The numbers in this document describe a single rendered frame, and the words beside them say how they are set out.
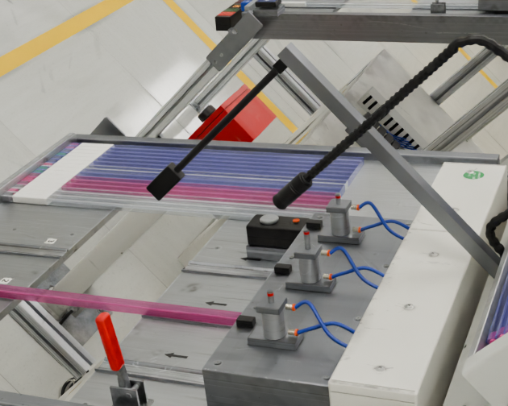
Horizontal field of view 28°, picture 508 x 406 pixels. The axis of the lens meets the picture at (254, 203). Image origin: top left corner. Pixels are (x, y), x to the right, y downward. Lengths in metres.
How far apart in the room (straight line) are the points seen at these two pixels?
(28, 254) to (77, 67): 1.78
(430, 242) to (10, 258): 0.58
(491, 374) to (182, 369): 0.39
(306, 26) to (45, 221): 1.04
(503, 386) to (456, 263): 0.28
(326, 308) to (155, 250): 1.79
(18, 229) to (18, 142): 1.32
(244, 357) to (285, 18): 1.46
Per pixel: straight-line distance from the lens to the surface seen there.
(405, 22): 2.27
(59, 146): 1.69
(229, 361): 0.98
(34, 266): 1.36
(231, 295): 1.21
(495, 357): 0.80
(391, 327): 0.97
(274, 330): 0.98
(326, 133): 2.50
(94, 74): 3.15
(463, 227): 1.05
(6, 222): 1.50
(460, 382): 0.93
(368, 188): 1.44
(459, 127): 2.28
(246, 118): 1.99
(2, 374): 2.34
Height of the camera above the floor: 1.81
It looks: 34 degrees down
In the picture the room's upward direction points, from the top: 48 degrees clockwise
